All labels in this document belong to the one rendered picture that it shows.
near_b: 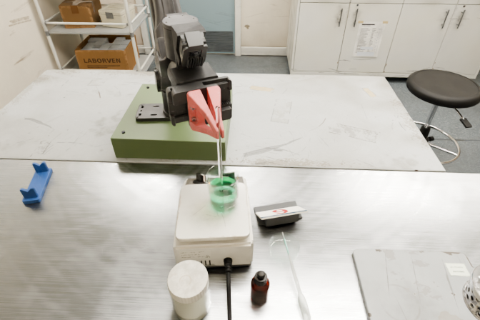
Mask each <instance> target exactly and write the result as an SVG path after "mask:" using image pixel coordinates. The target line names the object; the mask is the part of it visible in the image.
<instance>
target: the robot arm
mask: <svg viewBox="0 0 480 320"><path fill-rule="evenodd" d="M149 6H150V10H151V17H152V22H153V27H154V36H155V53H154V56H155V62H156V69H154V77H155V84H156V88H157V91H158V92H161V95H162V99H163V103H162V104H140V105H139V107H138V110H137V113H136V116H135V117H136V121H171V123H172V125H173V126H176V124H177V123H181V122H184V121H189V126H190V127H191V129H192V130H193V131H197V132H200V133H203V134H208V135H209V136H212V137H214V138H215V139H219V130H218V128H217V126H216V109H215V108H216V106H219V107H220V121H221V138H224V125H223V121H225V120H228V119H230V118H231V117H232V103H231V90H232V81H231V79H230V78H229V77H228V76H222V77H218V75H217V74H216V72H215V71H214V70H213V69H212V67H211V66H210V64H209V63H208V62H205V60H206V53H207V49H208V46H207V43H206V39H205V34H206V30H205V28H204V27H203V26H202V25H201V24H200V23H199V20H198V19H197V18H196V17H195V16H192V15H188V14H187V13H186V12H182V10H181V6H180V3H179V0H149ZM204 62H205V63H204ZM207 124H209V126H208V125H207Z"/></svg>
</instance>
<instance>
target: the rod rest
mask: <svg viewBox="0 0 480 320"><path fill-rule="evenodd" d="M32 165H33V167H34V169H35V173H34V175H33V177H32V180H31V182H30V184H29V187H28V189H24V188H21V189H20V190H19V191H20V192H21V194H22V195H23V199H22V202H23V203H24V204H35V203H39V202H41V200H42V197H43V195H44V192H45V190H46V187H47V184H48V182H49V179H50V177H51V174H52V172H53V170H52V168H48V166H47V165H46V162H45V161H43V162H42V163H41V164H38V163H35V162H34V163H32Z"/></svg>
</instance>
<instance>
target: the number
mask: <svg viewBox="0 0 480 320"><path fill-rule="evenodd" d="M302 210H304V209H302V208H300V207H297V206H295V207H290V208H285V209H277V210H273V211H264V212H259V213H258V214H259V215H260V216H261V217H263V216H272V215H277V214H285V213H289V212H294V211H302Z"/></svg>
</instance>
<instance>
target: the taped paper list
mask: <svg viewBox="0 0 480 320"><path fill-rule="evenodd" d="M358 23H360V24H359V30H358V33H357V37H356V43H355V46H354V52H353V56H367V57H377V55H378V52H379V47H380V44H381V39H382V36H383V33H384V29H385V26H386V24H387V23H388V22H387V21H383V22H371V21H359V22H358Z"/></svg>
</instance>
